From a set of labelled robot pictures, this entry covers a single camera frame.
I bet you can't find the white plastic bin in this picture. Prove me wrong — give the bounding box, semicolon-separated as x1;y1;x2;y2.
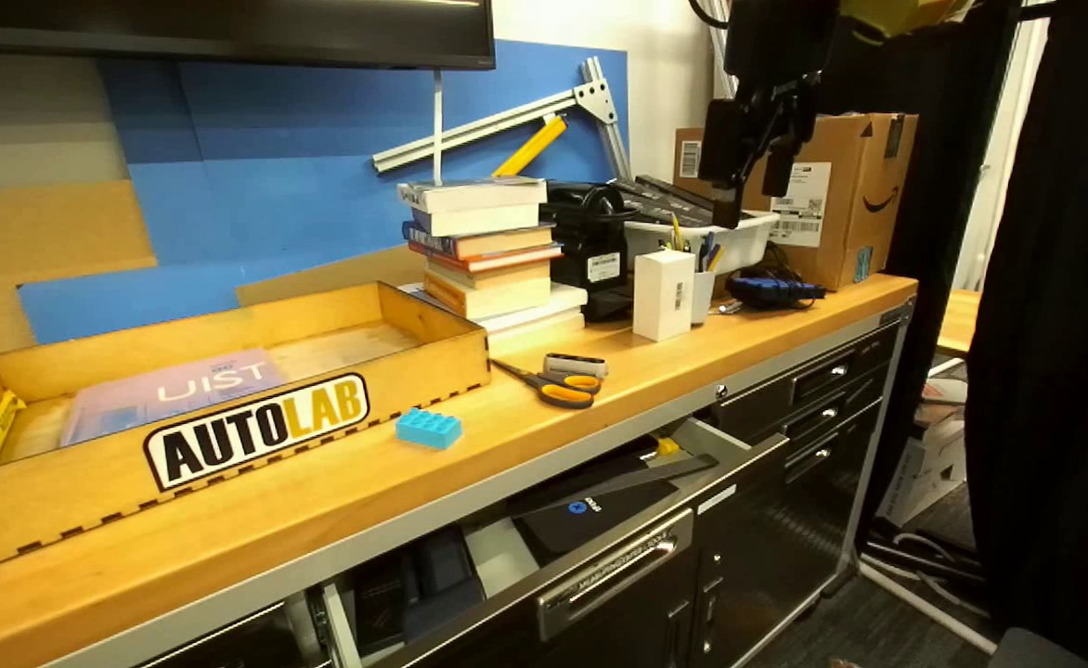
615;179;776;276

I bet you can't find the black drawer cabinet right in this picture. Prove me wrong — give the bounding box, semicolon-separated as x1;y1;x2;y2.
687;316;901;668

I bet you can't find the black device behind books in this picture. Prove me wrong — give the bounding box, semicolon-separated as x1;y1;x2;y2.
542;187;631;323

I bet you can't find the aluminium frame bracket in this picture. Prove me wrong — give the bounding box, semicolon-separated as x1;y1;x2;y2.
370;57;631;179

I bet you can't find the wooden AUTOLAB tray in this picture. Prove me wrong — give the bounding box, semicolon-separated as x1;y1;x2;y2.
0;283;488;561

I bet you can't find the black monitor on wall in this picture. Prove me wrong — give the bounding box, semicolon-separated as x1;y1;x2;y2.
0;0;495;69

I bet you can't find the Amazon cardboard box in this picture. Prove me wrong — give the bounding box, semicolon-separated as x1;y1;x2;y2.
673;111;920;293

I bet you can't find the small blue block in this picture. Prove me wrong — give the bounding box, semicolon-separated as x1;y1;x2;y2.
396;408;460;449

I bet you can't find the stack of books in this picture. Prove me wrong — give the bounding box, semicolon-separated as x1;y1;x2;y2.
396;179;587;341

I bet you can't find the white rectangular box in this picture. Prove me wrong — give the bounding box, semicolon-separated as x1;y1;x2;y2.
631;253;694;341

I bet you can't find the yellow level bar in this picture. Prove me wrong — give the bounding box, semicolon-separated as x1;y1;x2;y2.
495;116;569;179

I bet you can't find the black curtain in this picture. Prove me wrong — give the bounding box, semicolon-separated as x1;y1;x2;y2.
852;0;1088;668

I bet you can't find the purple UIST booklet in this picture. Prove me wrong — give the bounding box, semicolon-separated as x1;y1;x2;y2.
59;350;283;444

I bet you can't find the dark blue object on table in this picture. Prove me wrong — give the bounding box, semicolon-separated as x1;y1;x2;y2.
729;272;825;308

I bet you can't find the blue foam board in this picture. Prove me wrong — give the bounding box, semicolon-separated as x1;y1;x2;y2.
18;39;591;341

